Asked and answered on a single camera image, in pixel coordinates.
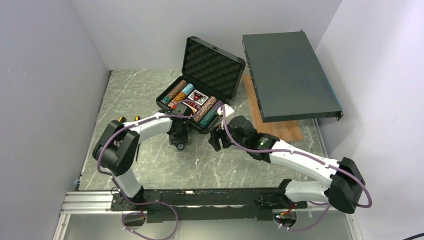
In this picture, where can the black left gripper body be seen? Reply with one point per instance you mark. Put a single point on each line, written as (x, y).
(180, 136)

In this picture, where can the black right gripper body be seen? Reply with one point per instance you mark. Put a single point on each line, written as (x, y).
(242, 142)

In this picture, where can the red black all-in triangle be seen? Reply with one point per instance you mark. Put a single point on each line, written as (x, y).
(198, 97)

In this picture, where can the teal poker chip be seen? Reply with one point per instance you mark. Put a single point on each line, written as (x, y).
(180, 146)

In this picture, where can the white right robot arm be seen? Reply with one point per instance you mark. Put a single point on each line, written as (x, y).
(338, 183)

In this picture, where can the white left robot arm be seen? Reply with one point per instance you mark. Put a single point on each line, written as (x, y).
(118, 146)

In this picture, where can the black poker set case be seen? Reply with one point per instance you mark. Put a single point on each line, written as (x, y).
(210, 69)

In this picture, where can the green chip stack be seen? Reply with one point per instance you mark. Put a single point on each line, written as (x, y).
(208, 118)

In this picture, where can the purple chip stack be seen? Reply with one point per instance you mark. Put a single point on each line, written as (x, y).
(217, 105)

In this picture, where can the brown blue chip row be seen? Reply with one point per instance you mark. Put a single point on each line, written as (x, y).
(205, 108)

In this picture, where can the orange yellow chip stack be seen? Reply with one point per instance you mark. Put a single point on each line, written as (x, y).
(179, 97)

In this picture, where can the blue playing card deck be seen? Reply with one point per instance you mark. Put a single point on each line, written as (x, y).
(198, 91)

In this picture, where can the wooden board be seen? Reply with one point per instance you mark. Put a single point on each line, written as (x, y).
(288, 131)

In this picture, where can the light blue chip stack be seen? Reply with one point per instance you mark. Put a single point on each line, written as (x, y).
(188, 89)

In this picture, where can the brown grey chip row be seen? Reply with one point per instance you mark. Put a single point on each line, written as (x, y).
(174, 92)

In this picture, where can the dark teal rack server box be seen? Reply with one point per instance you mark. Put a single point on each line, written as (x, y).
(288, 79)

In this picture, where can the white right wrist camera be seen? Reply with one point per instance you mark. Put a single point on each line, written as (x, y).
(226, 113)

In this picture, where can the black yellow handled screwdriver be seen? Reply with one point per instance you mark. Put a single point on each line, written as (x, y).
(122, 119)

